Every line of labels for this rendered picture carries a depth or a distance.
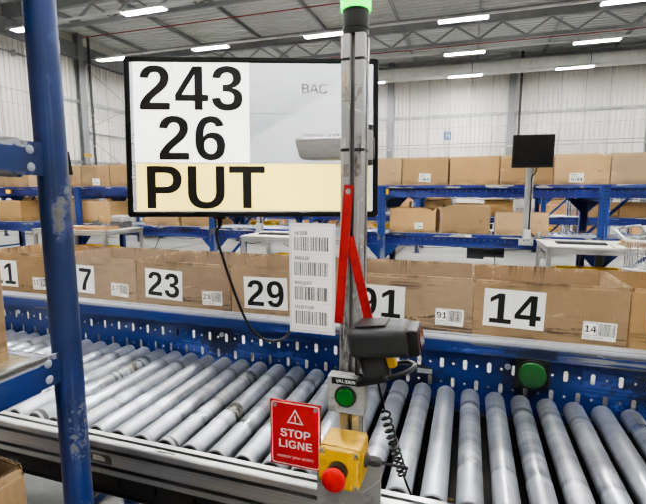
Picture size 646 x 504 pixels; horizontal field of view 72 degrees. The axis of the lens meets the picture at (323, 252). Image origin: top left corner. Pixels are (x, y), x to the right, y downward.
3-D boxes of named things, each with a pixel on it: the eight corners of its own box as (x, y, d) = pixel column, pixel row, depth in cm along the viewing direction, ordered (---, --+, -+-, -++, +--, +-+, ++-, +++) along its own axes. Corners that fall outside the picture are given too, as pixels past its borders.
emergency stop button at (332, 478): (319, 493, 71) (319, 469, 71) (327, 476, 76) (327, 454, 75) (343, 498, 70) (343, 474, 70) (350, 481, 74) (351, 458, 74)
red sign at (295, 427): (270, 462, 85) (269, 398, 83) (272, 459, 86) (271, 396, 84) (352, 479, 80) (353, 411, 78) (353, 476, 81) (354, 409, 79)
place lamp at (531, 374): (517, 387, 120) (519, 362, 119) (517, 385, 122) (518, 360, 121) (546, 390, 118) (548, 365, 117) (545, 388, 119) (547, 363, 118)
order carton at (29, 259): (-15, 290, 190) (-19, 251, 188) (46, 277, 218) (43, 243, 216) (57, 297, 179) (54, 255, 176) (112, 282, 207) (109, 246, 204)
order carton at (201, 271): (137, 304, 167) (134, 259, 164) (185, 288, 194) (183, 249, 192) (230, 313, 154) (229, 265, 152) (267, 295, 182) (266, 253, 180)
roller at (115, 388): (54, 442, 109) (39, 432, 110) (183, 364, 158) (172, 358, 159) (58, 425, 107) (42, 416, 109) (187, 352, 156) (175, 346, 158)
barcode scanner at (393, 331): (425, 391, 69) (417, 325, 68) (350, 391, 72) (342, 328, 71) (429, 374, 75) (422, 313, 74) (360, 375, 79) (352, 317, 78)
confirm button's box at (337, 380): (326, 412, 78) (326, 375, 77) (331, 404, 81) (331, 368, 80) (364, 418, 76) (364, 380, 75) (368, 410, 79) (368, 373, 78)
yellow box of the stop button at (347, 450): (314, 491, 74) (314, 451, 73) (330, 461, 82) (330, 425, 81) (402, 510, 70) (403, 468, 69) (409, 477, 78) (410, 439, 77)
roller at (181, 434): (164, 440, 98) (173, 461, 98) (266, 357, 147) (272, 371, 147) (147, 445, 99) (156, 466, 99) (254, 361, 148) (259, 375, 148)
